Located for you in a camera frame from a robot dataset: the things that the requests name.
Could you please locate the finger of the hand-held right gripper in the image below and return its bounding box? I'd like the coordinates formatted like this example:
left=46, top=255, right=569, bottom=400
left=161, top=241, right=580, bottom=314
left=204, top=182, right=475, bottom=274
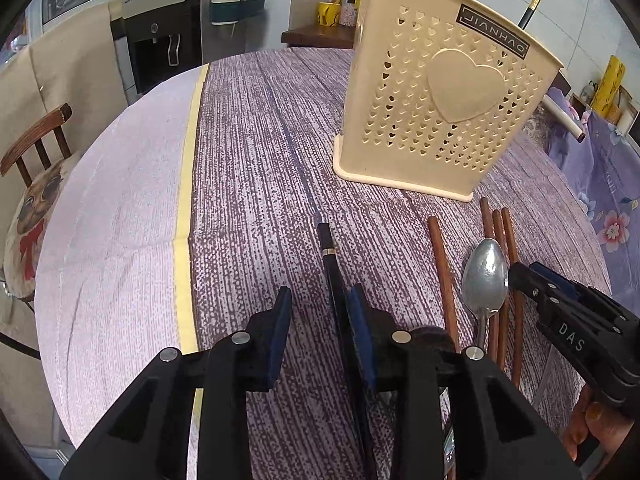
left=507, top=263, right=616, bottom=361
left=530, top=262, right=583, bottom=302

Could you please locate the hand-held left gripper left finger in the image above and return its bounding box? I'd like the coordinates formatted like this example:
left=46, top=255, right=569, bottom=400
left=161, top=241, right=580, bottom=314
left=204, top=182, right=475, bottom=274
left=59, top=286, right=293, bottom=480

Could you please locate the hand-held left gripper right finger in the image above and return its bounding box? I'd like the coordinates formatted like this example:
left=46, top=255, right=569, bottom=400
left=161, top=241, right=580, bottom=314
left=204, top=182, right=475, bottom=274
left=346, top=284, right=583, bottom=480

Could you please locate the brown wooden chopstick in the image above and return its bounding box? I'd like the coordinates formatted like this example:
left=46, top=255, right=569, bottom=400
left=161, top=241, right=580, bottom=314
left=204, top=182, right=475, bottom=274
left=492, top=209, right=511, bottom=371
left=479, top=197, right=501, bottom=361
left=501, top=207, right=526, bottom=391
left=426, top=216, right=460, bottom=353

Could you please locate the black chopstick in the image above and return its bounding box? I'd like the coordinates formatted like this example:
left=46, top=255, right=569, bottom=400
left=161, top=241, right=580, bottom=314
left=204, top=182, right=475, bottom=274
left=517, top=0, right=543, bottom=31
left=316, top=223, right=380, bottom=480

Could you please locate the beige plastic utensil holder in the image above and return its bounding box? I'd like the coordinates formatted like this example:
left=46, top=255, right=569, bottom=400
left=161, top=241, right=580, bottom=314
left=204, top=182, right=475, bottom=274
left=333, top=0, right=565, bottom=203

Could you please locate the person's right hand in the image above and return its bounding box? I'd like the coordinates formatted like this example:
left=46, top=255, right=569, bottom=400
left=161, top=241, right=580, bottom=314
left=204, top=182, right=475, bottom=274
left=562, top=385, right=638, bottom=470

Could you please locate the metal spoon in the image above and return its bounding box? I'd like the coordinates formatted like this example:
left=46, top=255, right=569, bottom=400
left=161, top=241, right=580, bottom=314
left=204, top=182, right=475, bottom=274
left=461, top=238, right=510, bottom=351

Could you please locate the purple floral cloth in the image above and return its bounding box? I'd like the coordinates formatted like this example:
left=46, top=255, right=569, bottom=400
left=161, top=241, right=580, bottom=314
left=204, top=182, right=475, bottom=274
left=547, top=87, right=640, bottom=311

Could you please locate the grey paisley cushion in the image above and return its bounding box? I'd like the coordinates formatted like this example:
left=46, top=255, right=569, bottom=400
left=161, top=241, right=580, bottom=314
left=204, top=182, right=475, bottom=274
left=522, top=105, right=553, bottom=153

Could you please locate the yellow package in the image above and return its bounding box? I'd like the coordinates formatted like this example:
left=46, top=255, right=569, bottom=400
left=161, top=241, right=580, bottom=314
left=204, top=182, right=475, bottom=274
left=592, top=55, right=626, bottom=116

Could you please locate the dog print seat cushion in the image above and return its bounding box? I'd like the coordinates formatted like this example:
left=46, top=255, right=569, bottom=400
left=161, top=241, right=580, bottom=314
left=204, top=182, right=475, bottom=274
left=4, top=152, right=83, bottom=301

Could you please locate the dark wooden side table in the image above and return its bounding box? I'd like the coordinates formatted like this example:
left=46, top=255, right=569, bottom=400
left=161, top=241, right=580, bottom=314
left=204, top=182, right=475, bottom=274
left=281, top=24, right=357, bottom=50

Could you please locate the water dispenser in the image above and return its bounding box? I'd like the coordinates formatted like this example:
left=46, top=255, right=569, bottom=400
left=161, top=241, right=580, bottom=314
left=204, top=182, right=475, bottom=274
left=120, top=0, right=206, bottom=96

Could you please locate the wooden chair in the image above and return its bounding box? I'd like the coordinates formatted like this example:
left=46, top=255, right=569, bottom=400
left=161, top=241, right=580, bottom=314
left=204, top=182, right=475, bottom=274
left=0, top=103, right=83, bottom=311

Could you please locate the yellow mug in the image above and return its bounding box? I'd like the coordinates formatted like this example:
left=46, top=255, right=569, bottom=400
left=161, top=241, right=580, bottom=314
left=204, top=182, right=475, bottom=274
left=317, top=2, right=343, bottom=27

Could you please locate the beige cloth cover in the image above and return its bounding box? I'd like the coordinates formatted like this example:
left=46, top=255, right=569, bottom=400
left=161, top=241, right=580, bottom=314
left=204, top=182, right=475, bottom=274
left=0, top=0, right=128, bottom=161

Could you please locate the teal wall holder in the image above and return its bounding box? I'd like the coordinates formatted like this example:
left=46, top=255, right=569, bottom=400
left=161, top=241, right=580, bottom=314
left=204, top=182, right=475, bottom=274
left=209, top=0, right=267, bottom=27

